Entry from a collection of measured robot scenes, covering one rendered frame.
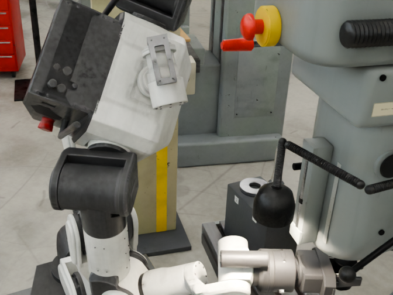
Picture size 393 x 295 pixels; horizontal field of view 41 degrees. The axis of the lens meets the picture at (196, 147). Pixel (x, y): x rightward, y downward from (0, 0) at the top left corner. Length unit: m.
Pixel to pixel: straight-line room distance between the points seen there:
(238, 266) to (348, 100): 0.42
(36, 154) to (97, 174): 3.12
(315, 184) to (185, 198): 2.58
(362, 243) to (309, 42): 0.41
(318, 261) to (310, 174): 0.25
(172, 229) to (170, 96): 2.29
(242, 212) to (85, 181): 0.68
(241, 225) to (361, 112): 0.86
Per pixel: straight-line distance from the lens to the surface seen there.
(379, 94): 0.80
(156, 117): 1.03
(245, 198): 1.55
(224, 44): 0.90
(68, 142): 1.39
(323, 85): 0.88
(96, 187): 0.99
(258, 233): 1.51
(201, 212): 3.38
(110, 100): 1.01
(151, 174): 2.92
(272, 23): 0.79
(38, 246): 3.19
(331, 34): 0.72
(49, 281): 2.10
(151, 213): 3.07
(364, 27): 0.69
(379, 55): 0.76
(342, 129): 0.91
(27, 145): 4.24
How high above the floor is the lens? 1.98
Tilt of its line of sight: 29 degrees down
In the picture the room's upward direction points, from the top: 2 degrees clockwise
